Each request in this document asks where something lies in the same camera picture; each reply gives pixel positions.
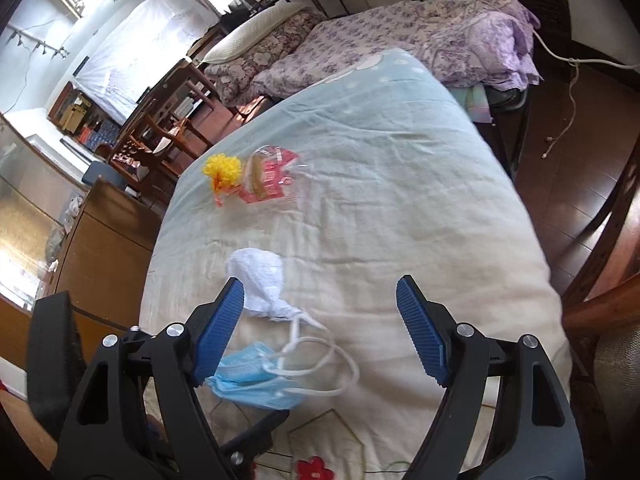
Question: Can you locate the yellow paper flower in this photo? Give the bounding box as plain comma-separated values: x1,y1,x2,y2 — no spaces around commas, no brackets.
204,154,246,208

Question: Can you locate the purple floral bed sheet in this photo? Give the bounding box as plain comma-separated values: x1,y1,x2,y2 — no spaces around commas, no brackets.
250,0,543,106

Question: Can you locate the folded floral quilt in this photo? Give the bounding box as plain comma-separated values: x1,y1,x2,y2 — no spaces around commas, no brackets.
205,10,326,108

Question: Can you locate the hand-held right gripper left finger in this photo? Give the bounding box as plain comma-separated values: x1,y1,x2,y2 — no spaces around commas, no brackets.
50,276,246,480

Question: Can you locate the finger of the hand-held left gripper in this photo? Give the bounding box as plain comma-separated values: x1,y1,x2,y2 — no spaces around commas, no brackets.
220,407,293,466

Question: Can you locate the dark wooden chair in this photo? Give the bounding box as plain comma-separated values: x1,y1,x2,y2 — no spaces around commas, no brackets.
560,135,640,341

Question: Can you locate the white face mask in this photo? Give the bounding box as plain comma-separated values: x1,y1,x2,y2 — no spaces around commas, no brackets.
227,247,361,398

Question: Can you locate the clear wrapper with red print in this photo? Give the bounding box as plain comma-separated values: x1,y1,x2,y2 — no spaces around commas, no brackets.
237,144,308,206

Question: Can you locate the wooden cabinet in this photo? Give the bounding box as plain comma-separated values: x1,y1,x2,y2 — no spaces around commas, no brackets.
0,177,166,401

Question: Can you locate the carved wooden chair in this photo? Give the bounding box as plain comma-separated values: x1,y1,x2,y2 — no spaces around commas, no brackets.
107,60,221,181

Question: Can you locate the white cable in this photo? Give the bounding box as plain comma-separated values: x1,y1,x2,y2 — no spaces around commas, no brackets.
532,25,640,161

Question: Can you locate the white pillow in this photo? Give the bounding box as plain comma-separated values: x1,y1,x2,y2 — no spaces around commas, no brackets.
202,2,308,63

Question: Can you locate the wooden bookshelf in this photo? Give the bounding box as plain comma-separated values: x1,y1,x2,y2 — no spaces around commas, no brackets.
47,82,126,151

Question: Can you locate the blue face mask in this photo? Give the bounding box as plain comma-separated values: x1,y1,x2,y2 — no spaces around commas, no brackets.
205,341,306,410

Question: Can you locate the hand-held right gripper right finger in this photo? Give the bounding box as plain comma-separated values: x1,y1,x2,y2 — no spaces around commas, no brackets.
395,274,588,480

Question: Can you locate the black stool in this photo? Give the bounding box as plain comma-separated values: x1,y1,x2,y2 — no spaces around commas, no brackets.
465,85,531,181

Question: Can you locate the white window cover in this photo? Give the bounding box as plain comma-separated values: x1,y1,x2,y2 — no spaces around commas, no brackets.
75,0,221,126

